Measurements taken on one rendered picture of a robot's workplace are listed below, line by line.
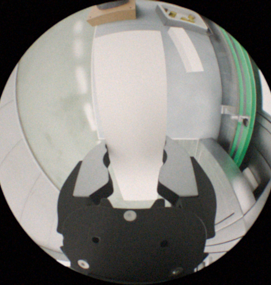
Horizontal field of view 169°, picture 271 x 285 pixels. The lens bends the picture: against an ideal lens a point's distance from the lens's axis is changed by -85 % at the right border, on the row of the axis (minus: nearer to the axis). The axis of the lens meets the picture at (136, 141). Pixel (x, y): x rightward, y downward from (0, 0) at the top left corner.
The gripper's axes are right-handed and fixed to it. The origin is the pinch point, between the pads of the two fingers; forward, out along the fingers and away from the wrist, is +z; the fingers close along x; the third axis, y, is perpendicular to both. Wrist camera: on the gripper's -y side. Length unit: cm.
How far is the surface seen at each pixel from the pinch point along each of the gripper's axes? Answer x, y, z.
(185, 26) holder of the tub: 25, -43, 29
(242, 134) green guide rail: 50, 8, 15
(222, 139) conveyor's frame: 49, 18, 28
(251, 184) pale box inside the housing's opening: 64, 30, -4
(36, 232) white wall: -289, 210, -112
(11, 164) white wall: -305, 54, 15
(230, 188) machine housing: 32.6, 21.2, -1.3
